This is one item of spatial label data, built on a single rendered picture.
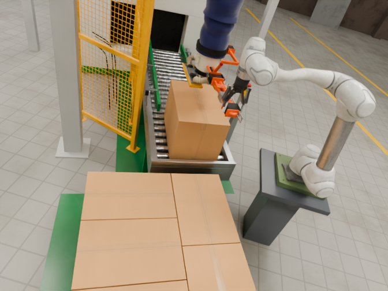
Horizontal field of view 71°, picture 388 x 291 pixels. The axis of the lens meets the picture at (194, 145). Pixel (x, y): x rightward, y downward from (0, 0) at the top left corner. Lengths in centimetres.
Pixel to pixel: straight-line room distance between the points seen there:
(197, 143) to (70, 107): 118
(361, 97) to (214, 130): 99
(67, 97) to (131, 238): 138
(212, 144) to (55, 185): 144
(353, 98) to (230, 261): 114
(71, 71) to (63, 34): 29
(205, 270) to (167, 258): 23
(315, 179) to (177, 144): 99
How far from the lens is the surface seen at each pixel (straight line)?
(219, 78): 185
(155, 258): 171
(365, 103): 156
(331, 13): 1242
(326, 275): 286
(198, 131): 203
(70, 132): 282
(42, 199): 265
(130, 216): 184
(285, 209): 229
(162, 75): 336
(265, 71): 127
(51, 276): 229
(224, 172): 232
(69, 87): 253
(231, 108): 158
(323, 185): 188
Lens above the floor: 207
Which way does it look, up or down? 39 degrees down
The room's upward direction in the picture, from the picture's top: 17 degrees clockwise
